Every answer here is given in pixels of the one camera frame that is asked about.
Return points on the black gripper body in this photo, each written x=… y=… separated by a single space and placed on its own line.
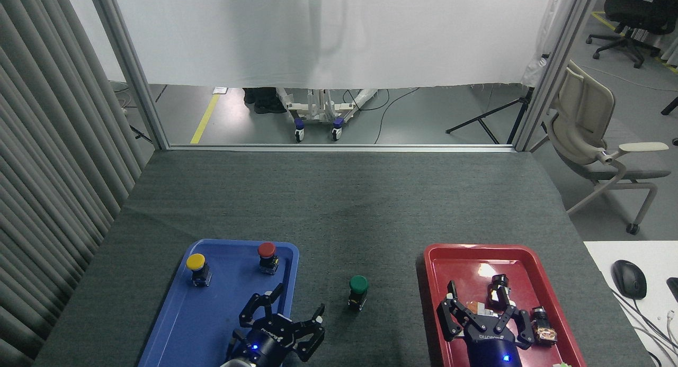
x=492 y=346
x=265 y=343

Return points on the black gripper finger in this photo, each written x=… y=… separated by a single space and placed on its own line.
x=453 y=314
x=310 y=335
x=259 y=306
x=522 y=327

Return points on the green push button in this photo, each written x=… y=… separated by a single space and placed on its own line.
x=358 y=285

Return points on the red push button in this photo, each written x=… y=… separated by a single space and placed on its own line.
x=266 y=249

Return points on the yellow push button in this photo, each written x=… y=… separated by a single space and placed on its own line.
x=196 y=262

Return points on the blue plastic tray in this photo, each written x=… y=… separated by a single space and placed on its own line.
x=212 y=314

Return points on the red plastic tray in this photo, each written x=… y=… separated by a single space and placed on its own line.
x=476 y=261

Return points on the black computer mouse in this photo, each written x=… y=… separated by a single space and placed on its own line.
x=629 y=279

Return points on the dark grey table cloth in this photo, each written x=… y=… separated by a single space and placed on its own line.
x=344 y=208

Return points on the white side desk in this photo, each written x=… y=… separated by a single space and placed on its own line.
x=646 y=250

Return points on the black device on desk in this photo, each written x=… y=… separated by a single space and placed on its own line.
x=674 y=288

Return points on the person's foot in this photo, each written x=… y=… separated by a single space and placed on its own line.
x=270 y=103
x=248 y=95

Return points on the black tripod stand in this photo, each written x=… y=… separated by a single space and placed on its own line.
x=498 y=115

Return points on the white stand on wheels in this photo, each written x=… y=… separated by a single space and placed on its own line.
x=318 y=110

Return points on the beige office chair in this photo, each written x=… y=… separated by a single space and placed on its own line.
x=582 y=118

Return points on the white floor label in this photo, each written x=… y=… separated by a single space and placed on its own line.
x=220 y=90

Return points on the grey pleated curtain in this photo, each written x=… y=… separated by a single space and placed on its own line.
x=47 y=171

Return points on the white hanging curtain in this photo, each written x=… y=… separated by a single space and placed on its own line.
x=424 y=33

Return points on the black office chair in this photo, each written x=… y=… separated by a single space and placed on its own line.
x=633 y=17

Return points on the black switch with copper contacts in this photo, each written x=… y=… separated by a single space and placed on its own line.
x=544 y=327

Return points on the small orange white switch part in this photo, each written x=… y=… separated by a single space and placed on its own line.
x=479 y=307

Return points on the black white switch block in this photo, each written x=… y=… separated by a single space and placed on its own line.
x=499 y=290

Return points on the silver aluminium frame rail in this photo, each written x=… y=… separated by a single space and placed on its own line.
x=339 y=148

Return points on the silver aluminium frame post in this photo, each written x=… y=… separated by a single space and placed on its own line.
x=556 y=65
x=130 y=65

